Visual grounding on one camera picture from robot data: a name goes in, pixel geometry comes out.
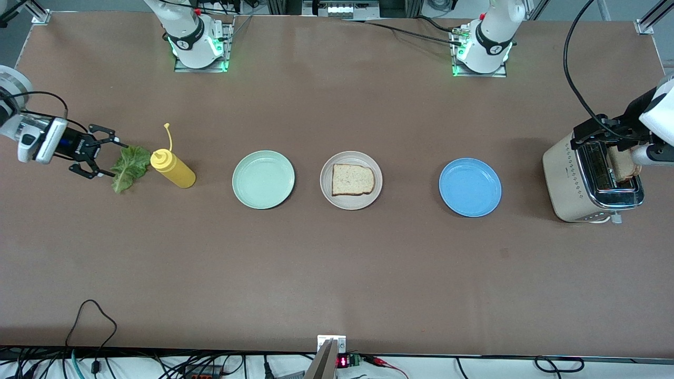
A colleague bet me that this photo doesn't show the red clip wires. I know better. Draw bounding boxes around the red clip wires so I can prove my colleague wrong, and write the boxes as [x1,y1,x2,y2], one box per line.
[363,355,409,378]

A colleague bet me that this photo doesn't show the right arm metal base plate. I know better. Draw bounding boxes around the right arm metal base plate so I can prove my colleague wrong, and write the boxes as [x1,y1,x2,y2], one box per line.
[174,15,233,73]

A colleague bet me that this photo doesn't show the beige plate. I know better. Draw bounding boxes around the beige plate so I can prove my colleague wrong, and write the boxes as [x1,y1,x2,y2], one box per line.
[320,151,383,211]

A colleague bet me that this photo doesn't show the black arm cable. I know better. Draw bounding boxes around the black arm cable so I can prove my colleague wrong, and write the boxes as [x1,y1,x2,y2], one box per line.
[563,0,653,140]
[0,91,69,132]

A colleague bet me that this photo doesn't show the coiled black cable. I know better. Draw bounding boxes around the coiled black cable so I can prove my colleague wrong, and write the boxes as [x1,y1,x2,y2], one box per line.
[534,356,585,373]

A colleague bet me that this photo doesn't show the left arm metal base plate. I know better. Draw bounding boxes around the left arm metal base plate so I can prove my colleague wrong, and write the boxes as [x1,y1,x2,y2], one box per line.
[451,24,509,78]

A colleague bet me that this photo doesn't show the long black cable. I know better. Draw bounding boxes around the long black cable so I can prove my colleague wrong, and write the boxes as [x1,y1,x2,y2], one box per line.
[342,18,464,47]

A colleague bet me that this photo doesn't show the yellow squeeze bottle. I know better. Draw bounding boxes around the yellow squeeze bottle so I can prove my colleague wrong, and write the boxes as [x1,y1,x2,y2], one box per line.
[150,123,196,189]

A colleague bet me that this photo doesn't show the grey control box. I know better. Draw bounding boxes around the grey control box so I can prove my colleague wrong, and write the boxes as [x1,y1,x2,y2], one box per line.
[302,0,381,21]

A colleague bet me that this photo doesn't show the green lettuce leaf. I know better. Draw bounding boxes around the green lettuce leaf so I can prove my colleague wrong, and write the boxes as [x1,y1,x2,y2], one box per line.
[111,146,153,194]

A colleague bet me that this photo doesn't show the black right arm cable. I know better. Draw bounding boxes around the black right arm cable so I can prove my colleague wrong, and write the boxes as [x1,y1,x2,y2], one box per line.
[0,91,69,132]

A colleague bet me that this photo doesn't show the beige toaster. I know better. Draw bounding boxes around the beige toaster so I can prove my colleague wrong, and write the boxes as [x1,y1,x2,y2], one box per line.
[542,125,645,224]

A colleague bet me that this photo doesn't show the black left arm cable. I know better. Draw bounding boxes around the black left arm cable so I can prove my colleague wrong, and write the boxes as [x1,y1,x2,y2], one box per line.
[563,0,653,140]

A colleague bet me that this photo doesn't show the green plate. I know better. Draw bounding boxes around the green plate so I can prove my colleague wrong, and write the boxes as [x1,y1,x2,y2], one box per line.
[232,151,295,210]

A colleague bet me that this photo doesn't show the blue plate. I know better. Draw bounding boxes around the blue plate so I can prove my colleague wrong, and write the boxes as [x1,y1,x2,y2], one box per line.
[439,158,502,217]

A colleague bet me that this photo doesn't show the short black cable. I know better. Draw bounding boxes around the short black cable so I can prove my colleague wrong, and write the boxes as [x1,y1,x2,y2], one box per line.
[416,16,461,33]

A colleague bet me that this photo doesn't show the aluminum camera post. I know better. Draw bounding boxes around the aluminum camera post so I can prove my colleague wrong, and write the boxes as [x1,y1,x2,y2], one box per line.
[304,340,338,379]

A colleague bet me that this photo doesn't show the brown bread slice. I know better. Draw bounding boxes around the brown bread slice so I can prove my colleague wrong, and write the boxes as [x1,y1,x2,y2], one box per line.
[332,164,376,196]
[608,146,642,183]

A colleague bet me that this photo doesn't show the aluminum frame profile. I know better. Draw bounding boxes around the aluminum frame profile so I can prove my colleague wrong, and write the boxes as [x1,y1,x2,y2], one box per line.
[640,0,674,29]
[21,0,48,19]

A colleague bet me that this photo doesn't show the thin black looped cable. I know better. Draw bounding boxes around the thin black looped cable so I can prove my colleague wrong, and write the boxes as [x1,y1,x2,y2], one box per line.
[64,300,117,375]

